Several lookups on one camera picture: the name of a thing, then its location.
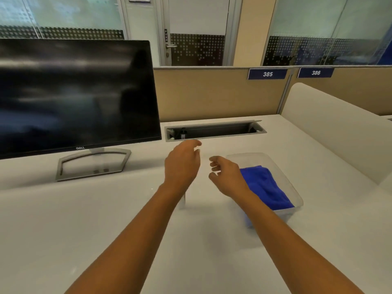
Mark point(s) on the white rounded desk divider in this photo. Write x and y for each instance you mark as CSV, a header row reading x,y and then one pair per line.
x,y
337,128

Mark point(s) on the black Dell monitor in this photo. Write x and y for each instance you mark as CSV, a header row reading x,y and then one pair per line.
x,y
76,97

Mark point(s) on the blue number label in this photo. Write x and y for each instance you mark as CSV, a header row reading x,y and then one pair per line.
x,y
267,74
315,72

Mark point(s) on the person's left hand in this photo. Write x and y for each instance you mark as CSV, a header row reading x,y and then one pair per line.
x,y
182,168

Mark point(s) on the person's right hand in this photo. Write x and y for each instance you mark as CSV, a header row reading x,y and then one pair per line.
x,y
229,177

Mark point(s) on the clear plastic container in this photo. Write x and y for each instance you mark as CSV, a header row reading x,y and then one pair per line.
x,y
291,192

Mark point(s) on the person's left forearm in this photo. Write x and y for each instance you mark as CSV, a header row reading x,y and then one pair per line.
x,y
128,248

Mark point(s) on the white spray bottle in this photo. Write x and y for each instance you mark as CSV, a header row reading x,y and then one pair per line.
x,y
183,203

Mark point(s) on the person's right forearm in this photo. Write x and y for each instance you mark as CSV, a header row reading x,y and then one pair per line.
x,y
291,251

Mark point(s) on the blue wall panel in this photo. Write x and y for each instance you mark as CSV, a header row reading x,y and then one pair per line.
x,y
386,55

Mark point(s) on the blue microfibre cloth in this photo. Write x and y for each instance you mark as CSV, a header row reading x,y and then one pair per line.
x,y
266,186

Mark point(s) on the glass door silver frame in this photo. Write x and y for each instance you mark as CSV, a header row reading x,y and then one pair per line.
x,y
199,21

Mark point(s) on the dotted frosted glass window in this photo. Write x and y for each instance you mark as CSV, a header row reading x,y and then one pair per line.
x,y
321,27
61,15

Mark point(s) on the beige partition panel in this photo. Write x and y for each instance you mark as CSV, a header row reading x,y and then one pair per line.
x,y
214,94
361,88

